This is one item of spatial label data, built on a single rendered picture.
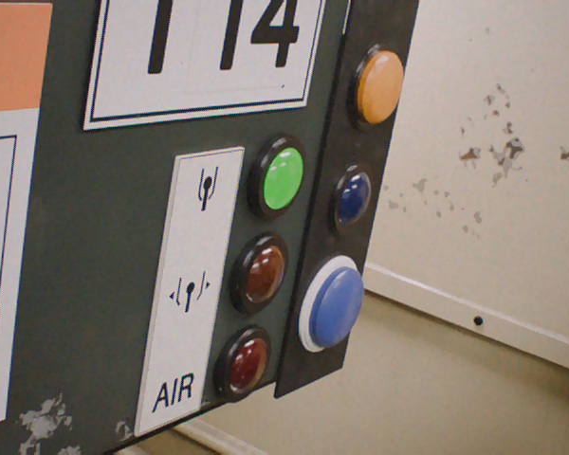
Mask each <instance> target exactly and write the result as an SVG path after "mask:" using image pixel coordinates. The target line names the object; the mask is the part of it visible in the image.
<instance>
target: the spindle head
mask: <svg viewBox="0 0 569 455"><path fill-rule="evenodd" d="M98 1H99V0H0V4H4V3H25V4H43V3H49V4H52V12H51V19H50V28H49V35H48V44H47V50H46V59H45V67H44V75H43V83H42V91H41V99H40V107H39V116H38V124H37V132H36V138H35V141H34V149H33V158H32V165H31V174H30V181H29V190H28V205H27V214H26V221H25V230H24V238H23V246H22V254H21V262H20V269H21V270H20V279H19V287H18V295H17V303H16V311H15V320H14V327H13V336H12V343H11V349H12V352H11V361H10V368H9V383H8V392H7V399H8V400H7V408H6V415H5V419H3V420H0V455H111V454H114V453H116V452H118V451H120V450H122V449H125V448H126V447H128V446H131V445H134V444H136V443H138V442H140V441H142V440H144V441H145V440H147V439H149V438H151V437H154V436H156V435H158V434H159V433H161V432H164V431H166V430H168V429H170V428H174V427H176V426H178V425H180V424H183V423H185V422H187V421H189V420H191V419H193V418H195V417H197V416H199V415H201V414H204V413H206V412H208V411H210V410H214V409H216V408H218V407H220V406H223V405H225V404H227V403H228V402H227V401H225V400H223V399H222V398H220V396H219V395H218V393H217V391H216V387H215V371H216V366H217V363H218V360H219V357H220V355H221V353H222V352H223V350H224V348H225V346H226V344H227V343H228V342H229V340H230V339H231V337H232V336H233V335H234V334H235V333H236V332H238V331H239V330H240V329H242V328H244V327H246V326H248V325H250V324H255V325H259V326H262V327H264V328H265V329H266V330H267V331H268V333H269V335H270V340H271V357H270V360H269V364H268V367H267V370H266V373H265V375H264V377H263V379H262V381H261V383H260V384H259V385H258V387H257V388H256V389H255V391H257V390H259V389H261V388H263V387H265V386H267V385H269V384H271V383H274V382H276V379H277V374H278V370H279V365H280V360H281V355H282V350H283V345H284V340H285V331H286V326H287V322H288V317H289V311H290V306H291V301H292V296H293V291H294V286H295V281H296V276H297V271H298V266H299V261H300V257H301V252H302V245H303V236H304V232H305V227H306V222H307V217H309V211H310V207H311V201H312V196H313V191H314V187H315V182H316V176H317V171H318V167H319V162H320V157H321V147H322V142H323V137H324V132H325V127H326V122H327V118H328V113H329V107H330V102H331V98H332V93H333V88H334V83H335V78H336V73H337V68H338V63H339V58H340V50H341V45H342V39H343V31H344V26H345V21H346V16H347V10H348V6H349V1H350V0H325V1H324V6H323V11H322V17H321V25H320V31H319V36H318V41H317V46H316V51H315V56H314V62H313V66H312V71H311V77H310V82H309V86H308V92H307V97H306V102H305V106H299V107H289V108H280V109H271V110H262V111H251V112H242V113H233V114H224V115H214V116H205V117H196V118H178V119H168V120H159V121H150V122H142V123H141V124H131V125H122V126H113V127H103V128H95V129H85V130H84V129H83V128H80V126H81V118H82V110H83V97H84V89H85V82H86V74H88V66H89V60H90V52H91V45H92V37H93V30H94V23H95V15H96V7H97V3H98ZM281 134H289V135H292V136H294V137H297V138H298V139H299V140H300V141H301V142H302V144H303V147H304V152H305V157H306V170H305V176H304V180H303V185H302V187H301V190H300V192H299V194H298V196H297V198H296V199H295V201H294V202H293V205H292V206H291V207H290V208H289V209H288V211H286V212H285V213H284V214H282V215H281V216H279V217H278V218H275V219H270V220H268V219H265V218H263V217H259V216H257V215H256V214H255V213H254V212H253V210H252V209H251V206H250V203H249V198H248V181H249V176H250V172H251V169H252V166H253V164H254V161H255V159H256V157H257V155H259V154H260V152H261V151H262V149H263V148H264V147H265V146H266V145H267V144H268V142H269V141H270V140H271V139H272V138H274V137H276V136H278V135H281ZM234 147H243V148H244V153H243V159H242V164H241V170H240V175H239V181H238V186H237V192H236V197H235V204H234V209H233V214H232V220H231V226H230V231H229V241H228V247H227V254H226V259H225V264H224V270H223V276H222V281H221V286H220V292H219V298H218V302H217V309H216V315H215V321H214V325H213V331H212V337H211V346H210V352H209V358H208V364H207V369H206V374H205V380H204V386H203V391H202V396H201V402H200V408H199V409H198V410H196V411H194V412H192V413H189V414H187V415H185V416H183V417H180V418H178V419H176V420H174V421H172V422H170V423H168V424H166V425H163V426H161V427H159V428H155V429H153V430H151V431H149V432H146V433H144V434H142V435H140V436H139V435H138V436H137V435H135V434H134V430H135V424H136V419H137V412H138V401H139V397H138V395H139V389H140V382H141V377H142V370H143V364H144V358H145V352H146V346H147V339H148V334H149V326H150V320H151V315H152V308H153V302H154V295H155V290H156V278H157V272H158V266H159V260H160V252H161V247H162V241H163V234H164V228H165V222H166V216H167V210H168V204H169V197H170V190H171V185H172V178H173V172H174V161H175V157H176V156H182V155H193V154H200V153H207V152H214V151H221V150H227V149H228V148H234ZM268 231H271V232H274V233H277V234H279V235H281V236H282V237H283V238H284V240H285V242H286V246H287V250H288V266H287V271H286V275H285V278H284V282H283V285H282V287H281V289H280V290H279V292H278V294H277V295H276V297H275V298H274V300H273V301H272V302H271V303H270V305H269V306H268V307H267V308H265V309H264V310H262V311H261V312H258V313H256V314H252V315H249V314H246V313H243V312H241V311H239V310H238V309H237V308H236V307H235V304H234V302H233V299H232V294H231V278H232V274H233V270H234V267H235V265H236V263H237V261H238V259H239V257H240V255H241V253H242V251H243V249H244V248H245V246H246V245H247V244H248V243H249V242H250V241H251V240H252V239H253V238H254V237H256V236H257V235H259V234H262V233H264V232H268Z"/></svg>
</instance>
